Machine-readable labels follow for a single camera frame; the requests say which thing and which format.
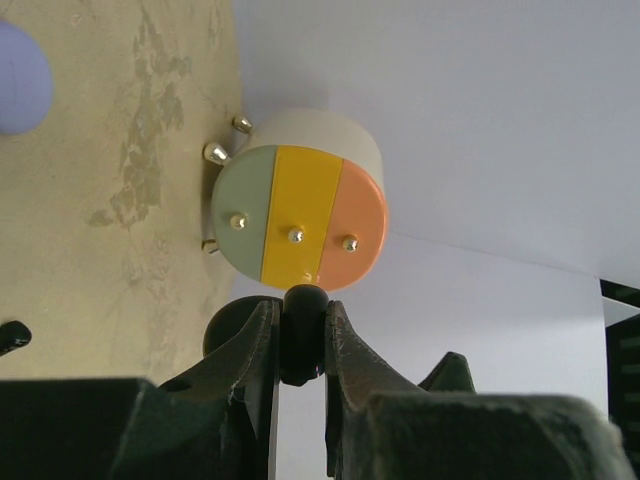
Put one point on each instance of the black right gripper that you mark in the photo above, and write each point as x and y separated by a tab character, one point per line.
451	374

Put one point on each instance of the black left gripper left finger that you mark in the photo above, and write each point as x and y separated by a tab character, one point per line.
216	420

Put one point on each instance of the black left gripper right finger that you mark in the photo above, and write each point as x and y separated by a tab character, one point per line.
380	425

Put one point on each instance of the black earbud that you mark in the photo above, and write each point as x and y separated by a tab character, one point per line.
13	335

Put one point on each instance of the purple round earbud charging case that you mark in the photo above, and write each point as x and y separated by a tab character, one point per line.
26	81

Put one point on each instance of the cylindrical three-drawer storage box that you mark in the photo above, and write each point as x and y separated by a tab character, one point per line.
301	201

